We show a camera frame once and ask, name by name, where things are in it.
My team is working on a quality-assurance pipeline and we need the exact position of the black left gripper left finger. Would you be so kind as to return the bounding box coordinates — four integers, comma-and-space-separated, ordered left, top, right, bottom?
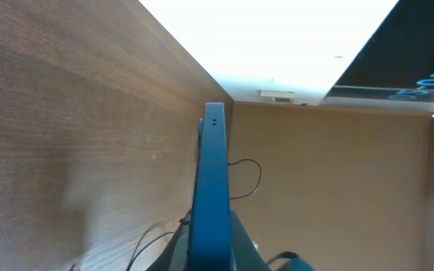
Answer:
147, 211, 191, 271

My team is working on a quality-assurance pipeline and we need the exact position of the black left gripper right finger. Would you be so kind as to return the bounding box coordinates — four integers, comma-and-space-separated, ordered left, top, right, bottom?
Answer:
230, 211, 270, 271

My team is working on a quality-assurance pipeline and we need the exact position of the blue Samsung smartphone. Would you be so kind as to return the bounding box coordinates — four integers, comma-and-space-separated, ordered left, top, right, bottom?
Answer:
188, 102, 231, 271

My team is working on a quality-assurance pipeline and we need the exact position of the black USB charging cable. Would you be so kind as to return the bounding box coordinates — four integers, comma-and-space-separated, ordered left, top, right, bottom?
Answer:
227, 158, 262, 200

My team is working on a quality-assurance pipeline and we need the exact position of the dark window panel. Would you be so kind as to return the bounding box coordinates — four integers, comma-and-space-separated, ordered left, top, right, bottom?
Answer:
328, 0, 434, 102

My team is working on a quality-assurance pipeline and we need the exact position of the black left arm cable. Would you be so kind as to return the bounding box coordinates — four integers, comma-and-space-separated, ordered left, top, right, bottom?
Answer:
125, 221, 176, 271

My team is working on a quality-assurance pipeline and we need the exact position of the white wall socket plate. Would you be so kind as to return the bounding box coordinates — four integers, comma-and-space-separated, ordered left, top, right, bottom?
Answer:
259, 90, 295, 104

